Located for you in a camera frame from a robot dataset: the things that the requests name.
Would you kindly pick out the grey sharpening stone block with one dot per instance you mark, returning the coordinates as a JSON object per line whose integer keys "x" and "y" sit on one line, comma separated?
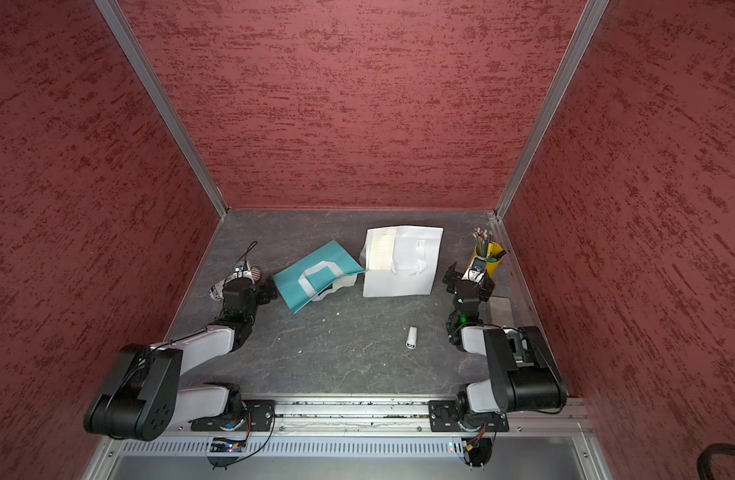
{"x": 500, "y": 312}

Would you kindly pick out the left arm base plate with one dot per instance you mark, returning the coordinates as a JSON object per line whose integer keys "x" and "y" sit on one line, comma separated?
{"x": 247, "y": 416}

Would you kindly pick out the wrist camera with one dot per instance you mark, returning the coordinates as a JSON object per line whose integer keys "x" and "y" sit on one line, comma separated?
{"x": 241, "y": 269}
{"x": 477, "y": 270}

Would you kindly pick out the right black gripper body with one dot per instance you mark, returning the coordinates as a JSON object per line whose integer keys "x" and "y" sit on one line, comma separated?
{"x": 453, "y": 278}

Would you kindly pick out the teal gift bag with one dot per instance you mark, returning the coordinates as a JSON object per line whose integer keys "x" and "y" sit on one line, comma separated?
{"x": 300, "y": 283}

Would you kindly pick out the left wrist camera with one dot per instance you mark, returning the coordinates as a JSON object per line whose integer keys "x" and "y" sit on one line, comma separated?
{"x": 241, "y": 269}

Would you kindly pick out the small white stapler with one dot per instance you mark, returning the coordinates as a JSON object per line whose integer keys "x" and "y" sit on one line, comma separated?
{"x": 411, "y": 341}

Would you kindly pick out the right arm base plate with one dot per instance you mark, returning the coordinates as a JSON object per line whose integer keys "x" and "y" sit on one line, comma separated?
{"x": 448, "y": 416}

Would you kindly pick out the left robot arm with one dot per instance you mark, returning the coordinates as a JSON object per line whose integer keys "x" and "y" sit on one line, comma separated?
{"x": 141, "y": 396}

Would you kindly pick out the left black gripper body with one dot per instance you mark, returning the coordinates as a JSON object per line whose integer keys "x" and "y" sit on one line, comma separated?
{"x": 264, "y": 296}

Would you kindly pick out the white gift bag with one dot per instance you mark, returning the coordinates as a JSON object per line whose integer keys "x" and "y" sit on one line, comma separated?
{"x": 414, "y": 264}

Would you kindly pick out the paper receipt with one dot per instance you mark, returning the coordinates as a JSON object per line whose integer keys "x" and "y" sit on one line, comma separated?
{"x": 341, "y": 283}
{"x": 381, "y": 249}

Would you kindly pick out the perforated cable tray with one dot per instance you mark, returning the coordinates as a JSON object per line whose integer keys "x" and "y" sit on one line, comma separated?
{"x": 328, "y": 447}

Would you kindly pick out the yellow pencil bucket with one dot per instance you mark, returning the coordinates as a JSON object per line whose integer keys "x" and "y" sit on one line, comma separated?
{"x": 486, "y": 247}

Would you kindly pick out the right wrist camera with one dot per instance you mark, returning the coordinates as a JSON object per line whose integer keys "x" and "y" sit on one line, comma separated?
{"x": 477, "y": 270}

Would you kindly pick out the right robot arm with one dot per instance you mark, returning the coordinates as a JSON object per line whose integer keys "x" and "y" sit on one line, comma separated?
{"x": 523, "y": 375}

